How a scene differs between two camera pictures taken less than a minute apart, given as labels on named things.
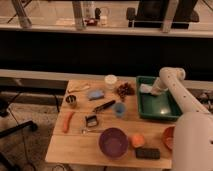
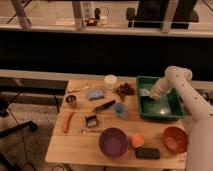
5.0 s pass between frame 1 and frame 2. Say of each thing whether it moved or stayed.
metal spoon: stayed
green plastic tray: stayed
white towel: moved
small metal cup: stayed
